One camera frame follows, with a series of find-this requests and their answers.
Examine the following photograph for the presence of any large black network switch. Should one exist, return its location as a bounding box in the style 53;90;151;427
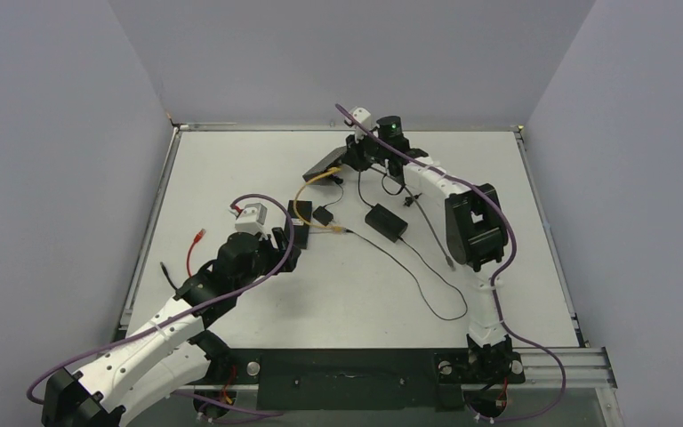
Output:
302;147;347;183

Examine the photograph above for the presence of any small black labelled switch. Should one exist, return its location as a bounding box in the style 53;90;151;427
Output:
284;200;313;250

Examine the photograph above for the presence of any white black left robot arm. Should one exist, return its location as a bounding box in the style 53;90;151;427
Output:
41;228;301;426

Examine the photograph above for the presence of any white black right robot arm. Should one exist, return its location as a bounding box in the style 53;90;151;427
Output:
342;107;524;383

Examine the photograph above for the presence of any black power adapter brick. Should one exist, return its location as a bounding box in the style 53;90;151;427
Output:
365;204;408;243

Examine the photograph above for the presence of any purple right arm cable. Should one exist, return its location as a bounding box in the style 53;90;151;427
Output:
334;103;567;423

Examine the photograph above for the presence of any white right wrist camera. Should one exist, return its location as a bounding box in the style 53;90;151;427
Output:
343;107;374;141

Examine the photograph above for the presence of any red orange ethernet cable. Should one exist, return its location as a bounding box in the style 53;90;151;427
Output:
185;228;208;279

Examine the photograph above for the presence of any small black wall adapter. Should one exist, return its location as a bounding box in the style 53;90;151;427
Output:
312;205;334;226

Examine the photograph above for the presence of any black mounting base plate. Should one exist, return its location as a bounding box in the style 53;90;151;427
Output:
194;349;526;411

